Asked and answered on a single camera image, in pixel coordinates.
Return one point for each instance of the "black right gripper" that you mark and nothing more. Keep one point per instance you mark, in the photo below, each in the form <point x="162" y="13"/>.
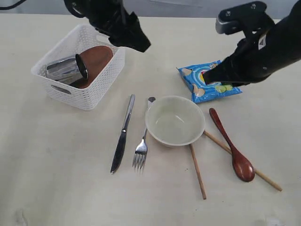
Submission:
<point x="256" y="57"/>

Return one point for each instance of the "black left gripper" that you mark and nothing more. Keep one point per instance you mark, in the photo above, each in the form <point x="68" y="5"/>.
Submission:
<point x="109" y="17"/>

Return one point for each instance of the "blue potato chips bag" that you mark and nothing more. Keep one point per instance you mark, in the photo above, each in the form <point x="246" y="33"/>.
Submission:
<point x="200" y="92"/>

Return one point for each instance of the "brown wooden plate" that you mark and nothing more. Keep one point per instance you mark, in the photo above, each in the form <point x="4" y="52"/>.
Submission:
<point x="91" y="62"/>

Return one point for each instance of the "white ceramic bowl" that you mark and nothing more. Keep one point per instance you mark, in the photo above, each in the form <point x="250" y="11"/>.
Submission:
<point x="175" y="121"/>

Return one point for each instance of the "black metal cup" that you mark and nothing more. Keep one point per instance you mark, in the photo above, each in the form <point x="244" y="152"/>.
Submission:
<point x="67" y="70"/>

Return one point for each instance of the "brown wooden spoon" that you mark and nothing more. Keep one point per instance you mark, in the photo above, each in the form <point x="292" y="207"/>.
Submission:
<point x="241" y="165"/>

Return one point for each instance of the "brown wooden chopstick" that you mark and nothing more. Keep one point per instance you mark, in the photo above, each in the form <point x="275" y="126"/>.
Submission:
<point x="260" y="174"/>
<point x="200" y="181"/>

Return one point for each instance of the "silver table knife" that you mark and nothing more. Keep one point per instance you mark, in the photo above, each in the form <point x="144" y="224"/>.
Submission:
<point x="119" y="152"/>

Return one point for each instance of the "silver metal fork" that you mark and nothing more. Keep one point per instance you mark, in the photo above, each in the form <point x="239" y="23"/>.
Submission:
<point x="140" y="153"/>

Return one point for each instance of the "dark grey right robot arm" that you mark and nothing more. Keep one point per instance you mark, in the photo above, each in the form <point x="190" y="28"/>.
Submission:
<point x="291" y="36"/>

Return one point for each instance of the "white woven plastic basket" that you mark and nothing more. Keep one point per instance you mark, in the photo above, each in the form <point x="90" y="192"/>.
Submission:
<point x="79" y="39"/>

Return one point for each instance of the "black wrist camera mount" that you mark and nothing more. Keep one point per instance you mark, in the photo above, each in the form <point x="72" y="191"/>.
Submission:
<point x="249" y="17"/>

